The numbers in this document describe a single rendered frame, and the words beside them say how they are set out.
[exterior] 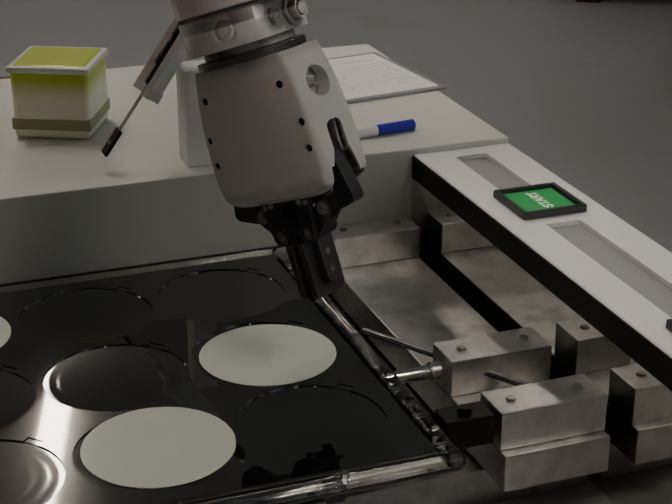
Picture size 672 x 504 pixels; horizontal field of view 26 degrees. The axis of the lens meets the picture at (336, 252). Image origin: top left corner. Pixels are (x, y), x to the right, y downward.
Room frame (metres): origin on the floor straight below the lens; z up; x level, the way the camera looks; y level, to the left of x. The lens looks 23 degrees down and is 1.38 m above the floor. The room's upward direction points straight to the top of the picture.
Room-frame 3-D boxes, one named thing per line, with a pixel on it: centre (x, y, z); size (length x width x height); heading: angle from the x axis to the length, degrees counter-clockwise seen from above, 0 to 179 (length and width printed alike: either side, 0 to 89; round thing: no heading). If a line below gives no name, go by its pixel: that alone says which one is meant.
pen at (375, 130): (1.24, -0.01, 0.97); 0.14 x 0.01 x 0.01; 118
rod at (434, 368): (0.93, -0.06, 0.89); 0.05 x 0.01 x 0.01; 110
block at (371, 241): (1.18, -0.03, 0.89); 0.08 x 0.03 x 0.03; 110
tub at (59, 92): (1.28, 0.25, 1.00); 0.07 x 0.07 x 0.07; 84
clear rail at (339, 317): (0.98, -0.01, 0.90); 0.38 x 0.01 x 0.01; 20
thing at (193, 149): (1.18, 0.14, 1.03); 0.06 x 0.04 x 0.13; 110
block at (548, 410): (0.87, -0.14, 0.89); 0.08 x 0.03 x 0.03; 110
